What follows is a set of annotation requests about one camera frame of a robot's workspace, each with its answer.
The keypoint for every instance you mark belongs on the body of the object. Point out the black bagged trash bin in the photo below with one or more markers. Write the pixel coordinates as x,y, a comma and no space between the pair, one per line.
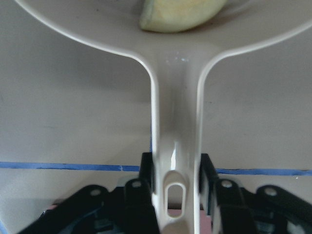
112,221

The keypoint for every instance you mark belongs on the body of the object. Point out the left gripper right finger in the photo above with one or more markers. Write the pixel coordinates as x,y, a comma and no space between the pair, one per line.
223,201

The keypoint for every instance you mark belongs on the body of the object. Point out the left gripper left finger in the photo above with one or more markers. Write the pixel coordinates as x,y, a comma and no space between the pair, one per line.
140,215

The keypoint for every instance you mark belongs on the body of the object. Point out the white plastic dustpan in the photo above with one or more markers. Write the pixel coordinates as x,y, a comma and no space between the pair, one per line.
178,65

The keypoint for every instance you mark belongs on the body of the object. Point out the pale yellow peel scrap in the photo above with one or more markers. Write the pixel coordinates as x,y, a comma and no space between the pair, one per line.
171,16

